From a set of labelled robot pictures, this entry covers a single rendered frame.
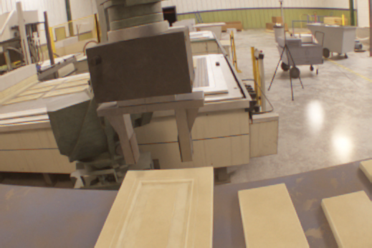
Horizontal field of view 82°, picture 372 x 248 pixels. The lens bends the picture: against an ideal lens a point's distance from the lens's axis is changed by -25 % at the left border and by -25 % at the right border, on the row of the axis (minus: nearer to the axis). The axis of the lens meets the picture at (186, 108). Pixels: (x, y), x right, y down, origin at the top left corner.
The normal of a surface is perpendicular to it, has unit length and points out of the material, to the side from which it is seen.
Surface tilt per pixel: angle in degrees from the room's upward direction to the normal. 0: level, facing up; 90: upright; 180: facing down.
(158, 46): 90
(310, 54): 90
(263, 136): 90
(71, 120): 90
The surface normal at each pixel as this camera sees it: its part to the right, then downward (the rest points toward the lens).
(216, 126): -0.05, 0.35
